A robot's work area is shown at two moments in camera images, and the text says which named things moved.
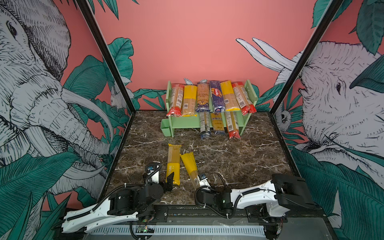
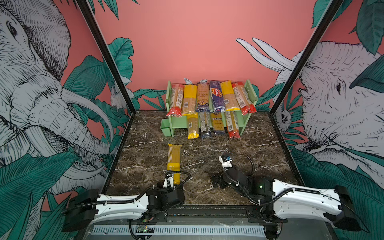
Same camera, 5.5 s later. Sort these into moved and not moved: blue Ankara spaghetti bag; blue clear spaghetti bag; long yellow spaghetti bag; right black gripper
Moved: right black gripper; long yellow spaghetti bag
Not moved: blue clear spaghetti bag; blue Ankara spaghetti bag
